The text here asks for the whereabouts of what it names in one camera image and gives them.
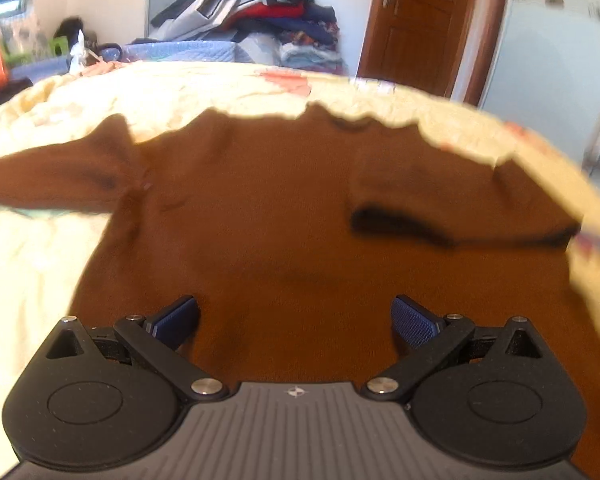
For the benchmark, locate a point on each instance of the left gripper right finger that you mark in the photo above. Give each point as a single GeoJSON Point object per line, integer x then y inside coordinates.
{"type": "Point", "coordinates": [436, 343]}

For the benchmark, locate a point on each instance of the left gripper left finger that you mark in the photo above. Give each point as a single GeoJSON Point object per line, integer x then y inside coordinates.
{"type": "Point", "coordinates": [153, 341]}

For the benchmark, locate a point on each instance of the brown knit sweater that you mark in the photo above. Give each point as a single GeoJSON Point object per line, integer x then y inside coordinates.
{"type": "Point", "coordinates": [294, 235]}

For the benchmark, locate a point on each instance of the pile of assorted clothes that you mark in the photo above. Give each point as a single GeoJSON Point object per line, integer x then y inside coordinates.
{"type": "Point", "coordinates": [298, 34]}

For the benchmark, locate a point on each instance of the yellow floral bed quilt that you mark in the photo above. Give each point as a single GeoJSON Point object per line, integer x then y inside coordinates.
{"type": "Point", "coordinates": [42, 254]}

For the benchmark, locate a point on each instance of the blue quilted blanket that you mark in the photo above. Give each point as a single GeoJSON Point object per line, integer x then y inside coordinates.
{"type": "Point", "coordinates": [190, 51]}

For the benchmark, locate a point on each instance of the green plastic stool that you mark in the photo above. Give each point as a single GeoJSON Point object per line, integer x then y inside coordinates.
{"type": "Point", "coordinates": [59, 47]}

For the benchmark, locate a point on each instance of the brown wooden door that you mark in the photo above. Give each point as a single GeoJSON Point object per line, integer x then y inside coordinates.
{"type": "Point", "coordinates": [442, 47]}

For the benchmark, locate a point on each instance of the black bag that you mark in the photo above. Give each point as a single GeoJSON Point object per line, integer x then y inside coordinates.
{"type": "Point", "coordinates": [71, 28]}

